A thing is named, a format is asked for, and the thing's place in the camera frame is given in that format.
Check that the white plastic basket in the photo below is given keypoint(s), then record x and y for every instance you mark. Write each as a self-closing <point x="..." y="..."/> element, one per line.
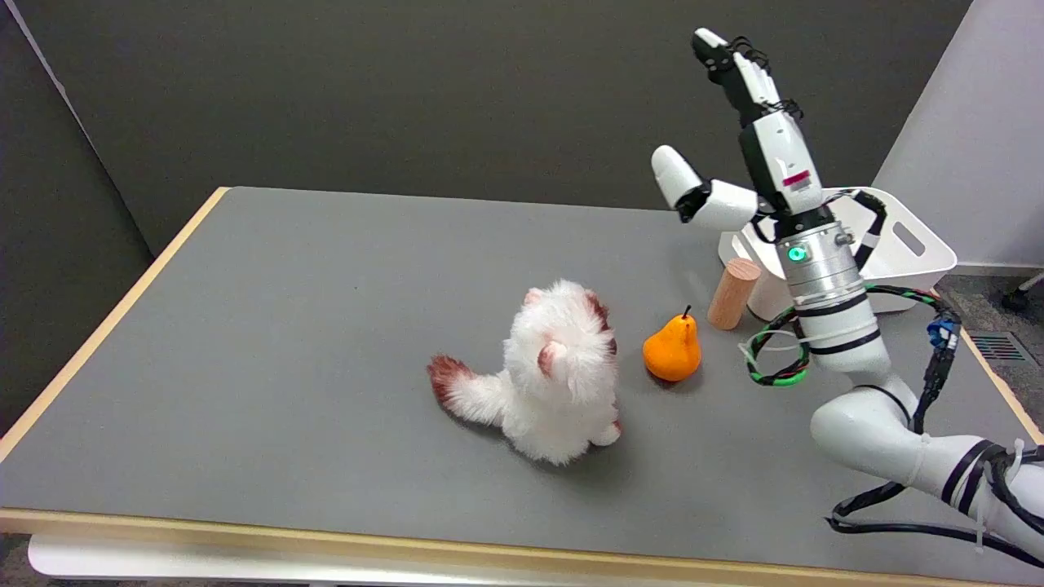
<point x="901" y="244"/>

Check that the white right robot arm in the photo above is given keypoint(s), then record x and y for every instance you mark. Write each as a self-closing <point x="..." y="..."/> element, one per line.
<point x="840" y="318"/>

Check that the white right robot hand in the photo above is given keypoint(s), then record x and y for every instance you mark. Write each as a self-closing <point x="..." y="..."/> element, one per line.
<point x="775" y="155"/>

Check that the orange toy pear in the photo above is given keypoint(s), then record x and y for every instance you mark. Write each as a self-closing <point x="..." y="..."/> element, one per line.
<point x="672" y="349"/>

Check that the white fluffy plush cat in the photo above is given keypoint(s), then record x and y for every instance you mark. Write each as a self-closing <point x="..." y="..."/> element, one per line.
<point x="555" y="377"/>

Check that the wooden cylinder block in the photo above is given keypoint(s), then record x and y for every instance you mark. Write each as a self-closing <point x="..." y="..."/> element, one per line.
<point x="732" y="293"/>

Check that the chair caster leg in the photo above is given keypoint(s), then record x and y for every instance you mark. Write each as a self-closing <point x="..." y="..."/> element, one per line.
<point x="1023" y="293"/>

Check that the floor vent grille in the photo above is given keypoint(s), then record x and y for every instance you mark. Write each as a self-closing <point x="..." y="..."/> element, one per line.
<point x="996" y="348"/>

